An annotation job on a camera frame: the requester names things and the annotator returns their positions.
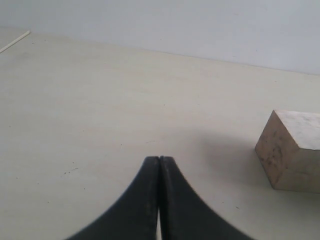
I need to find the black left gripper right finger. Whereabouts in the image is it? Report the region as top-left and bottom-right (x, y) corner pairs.
(158, 156), (251, 240)

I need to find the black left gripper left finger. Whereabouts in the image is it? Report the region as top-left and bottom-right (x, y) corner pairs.
(69, 156), (160, 240)

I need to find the largest wooden cube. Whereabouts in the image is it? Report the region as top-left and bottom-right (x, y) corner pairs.
(255, 110), (320, 194)

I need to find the thin white strip on table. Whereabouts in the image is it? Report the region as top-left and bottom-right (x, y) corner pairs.
(0, 30), (31, 53)

